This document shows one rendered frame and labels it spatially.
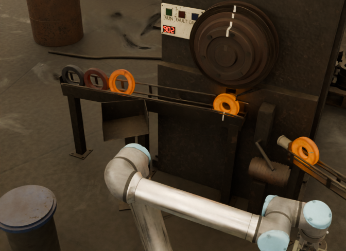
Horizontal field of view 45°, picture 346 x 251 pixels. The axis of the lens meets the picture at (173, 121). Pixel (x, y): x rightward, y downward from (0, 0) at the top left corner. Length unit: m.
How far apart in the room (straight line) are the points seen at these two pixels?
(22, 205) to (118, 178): 1.00
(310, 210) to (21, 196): 1.53
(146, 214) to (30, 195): 0.92
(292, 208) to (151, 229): 0.55
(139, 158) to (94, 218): 1.29
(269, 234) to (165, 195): 0.35
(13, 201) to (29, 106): 1.68
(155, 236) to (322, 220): 0.64
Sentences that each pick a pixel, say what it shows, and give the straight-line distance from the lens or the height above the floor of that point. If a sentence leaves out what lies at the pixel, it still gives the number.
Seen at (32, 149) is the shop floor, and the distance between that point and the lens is 3.41.
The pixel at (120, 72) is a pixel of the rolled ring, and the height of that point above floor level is 0.77.
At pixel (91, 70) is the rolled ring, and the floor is 0.75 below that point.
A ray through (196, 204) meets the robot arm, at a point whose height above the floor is 1.06.
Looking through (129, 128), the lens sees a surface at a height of 0.60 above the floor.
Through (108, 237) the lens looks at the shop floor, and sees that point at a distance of 2.67.
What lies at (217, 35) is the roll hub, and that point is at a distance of 2.12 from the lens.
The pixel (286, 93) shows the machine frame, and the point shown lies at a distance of 2.37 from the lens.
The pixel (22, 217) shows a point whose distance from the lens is 2.29.
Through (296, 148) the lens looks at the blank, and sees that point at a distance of 2.26.
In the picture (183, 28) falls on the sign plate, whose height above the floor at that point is 1.12.
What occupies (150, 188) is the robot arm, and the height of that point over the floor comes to 1.07.
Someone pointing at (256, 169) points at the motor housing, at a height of 0.50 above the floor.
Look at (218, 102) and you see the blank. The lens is 2.43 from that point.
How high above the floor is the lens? 2.05
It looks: 35 degrees down
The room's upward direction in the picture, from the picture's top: 1 degrees clockwise
